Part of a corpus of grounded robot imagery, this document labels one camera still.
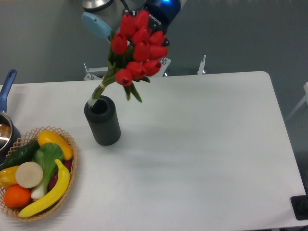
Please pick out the purple eggplant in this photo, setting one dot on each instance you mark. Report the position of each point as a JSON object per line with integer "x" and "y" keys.
{"x": 68, "y": 165}

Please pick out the red tulip bouquet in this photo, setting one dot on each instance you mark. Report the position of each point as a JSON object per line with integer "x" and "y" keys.
{"x": 135, "y": 54}

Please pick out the yellow bell pepper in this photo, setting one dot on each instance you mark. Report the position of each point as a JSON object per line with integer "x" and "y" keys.
{"x": 7, "y": 177}

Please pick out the green bok choy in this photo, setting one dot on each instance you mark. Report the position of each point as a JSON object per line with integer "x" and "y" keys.
{"x": 45, "y": 156}

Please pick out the blue handled saucepan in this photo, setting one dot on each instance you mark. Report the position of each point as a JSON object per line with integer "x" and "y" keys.
{"x": 8, "y": 131}

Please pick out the green cucumber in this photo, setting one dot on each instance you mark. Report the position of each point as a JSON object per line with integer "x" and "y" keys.
{"x": 22, "y": 155}

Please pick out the yellow banana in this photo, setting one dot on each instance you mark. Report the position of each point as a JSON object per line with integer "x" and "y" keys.
{"x": 52, "y": 196}

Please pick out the woven wicker basket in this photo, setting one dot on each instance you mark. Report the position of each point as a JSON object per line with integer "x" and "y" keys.
{"x": 23, "y": 140}

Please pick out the black device at table edge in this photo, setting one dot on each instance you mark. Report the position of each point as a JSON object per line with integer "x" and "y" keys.
{"x": 300, "y": 206}

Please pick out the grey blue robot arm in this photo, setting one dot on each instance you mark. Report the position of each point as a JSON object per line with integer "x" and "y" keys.
{"x": 103, "y": 16}

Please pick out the orange fruit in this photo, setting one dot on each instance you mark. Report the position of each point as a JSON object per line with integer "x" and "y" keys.
{"x": 17, "y": 196}

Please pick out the dark grey ribbed vase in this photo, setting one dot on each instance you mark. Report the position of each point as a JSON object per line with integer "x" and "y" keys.
{"x": 103, "y": 121}

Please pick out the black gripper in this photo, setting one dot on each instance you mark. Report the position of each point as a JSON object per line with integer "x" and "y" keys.
{"x": 161, "y": 14}

